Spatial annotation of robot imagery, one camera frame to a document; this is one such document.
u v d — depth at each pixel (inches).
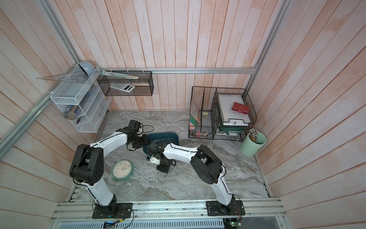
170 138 39.2
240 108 36.1
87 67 33.0
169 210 29.4
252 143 32.9
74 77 32.3
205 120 45.0
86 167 18.7
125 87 38.7
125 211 28.6
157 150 26.0
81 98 29.9
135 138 31.3
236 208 28.6
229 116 34.7
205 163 20.8
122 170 33.6
